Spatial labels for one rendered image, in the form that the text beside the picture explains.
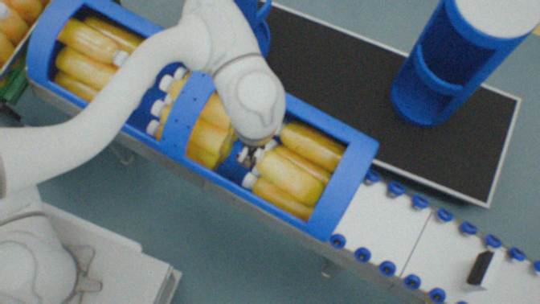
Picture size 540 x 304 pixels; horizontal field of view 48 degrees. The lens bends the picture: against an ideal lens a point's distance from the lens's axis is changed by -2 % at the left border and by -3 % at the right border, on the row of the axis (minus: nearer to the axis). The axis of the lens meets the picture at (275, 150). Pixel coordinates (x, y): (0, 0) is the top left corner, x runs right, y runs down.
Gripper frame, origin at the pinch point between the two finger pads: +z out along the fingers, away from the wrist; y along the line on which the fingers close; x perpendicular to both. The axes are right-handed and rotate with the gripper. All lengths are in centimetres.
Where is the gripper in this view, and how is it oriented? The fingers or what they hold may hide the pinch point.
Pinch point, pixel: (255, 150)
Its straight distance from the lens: 142.6
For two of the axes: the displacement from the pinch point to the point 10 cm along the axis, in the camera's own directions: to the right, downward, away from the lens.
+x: -8.7, -4.8, 0.9
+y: 4.8, -8.4, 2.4
